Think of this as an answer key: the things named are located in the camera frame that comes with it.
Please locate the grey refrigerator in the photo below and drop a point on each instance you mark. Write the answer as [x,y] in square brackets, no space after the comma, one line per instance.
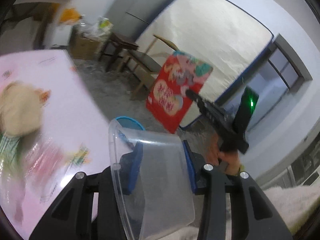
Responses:
[140,2]

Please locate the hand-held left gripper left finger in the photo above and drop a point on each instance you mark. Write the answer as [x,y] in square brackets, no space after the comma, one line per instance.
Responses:
[103,192]

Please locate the fluffy green white garment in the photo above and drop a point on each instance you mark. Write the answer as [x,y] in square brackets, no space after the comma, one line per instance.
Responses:
[287,200]

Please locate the cardboard box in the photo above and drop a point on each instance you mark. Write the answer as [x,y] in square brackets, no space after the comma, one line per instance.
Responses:
[85,47]

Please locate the person's right hand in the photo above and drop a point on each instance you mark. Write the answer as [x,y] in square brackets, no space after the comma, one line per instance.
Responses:
[212,152]

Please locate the white mattress blue edge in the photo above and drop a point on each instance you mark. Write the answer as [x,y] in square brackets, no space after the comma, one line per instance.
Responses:
[212,30]

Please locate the clear plastic container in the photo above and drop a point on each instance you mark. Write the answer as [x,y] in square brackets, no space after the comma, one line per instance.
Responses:
[160,180]

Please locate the yellow plastic bag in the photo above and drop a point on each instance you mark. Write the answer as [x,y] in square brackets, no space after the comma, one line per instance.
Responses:
[70,16]

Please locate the red snack bag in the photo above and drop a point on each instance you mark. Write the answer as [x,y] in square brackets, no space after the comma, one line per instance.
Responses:
[167,97]

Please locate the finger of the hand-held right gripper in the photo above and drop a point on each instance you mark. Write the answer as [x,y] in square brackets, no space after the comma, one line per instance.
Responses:
[207,110]

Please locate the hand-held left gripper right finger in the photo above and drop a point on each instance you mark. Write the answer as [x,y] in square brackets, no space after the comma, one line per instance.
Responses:
[193,177]

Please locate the dark framed window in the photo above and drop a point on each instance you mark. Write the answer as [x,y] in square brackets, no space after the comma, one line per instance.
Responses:
[282,72]

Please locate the wooden side table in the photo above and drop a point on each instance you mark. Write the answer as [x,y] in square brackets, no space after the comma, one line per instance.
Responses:
[53,20]

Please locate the dark wooden stool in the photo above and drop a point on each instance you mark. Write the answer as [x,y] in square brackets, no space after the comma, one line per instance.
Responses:
[122,41]

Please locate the wooden chair dark seat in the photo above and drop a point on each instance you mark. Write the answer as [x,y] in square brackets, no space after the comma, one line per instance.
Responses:
[145,60]

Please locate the blue plastic basket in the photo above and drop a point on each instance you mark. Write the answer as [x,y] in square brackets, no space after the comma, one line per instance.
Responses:
[130,121]

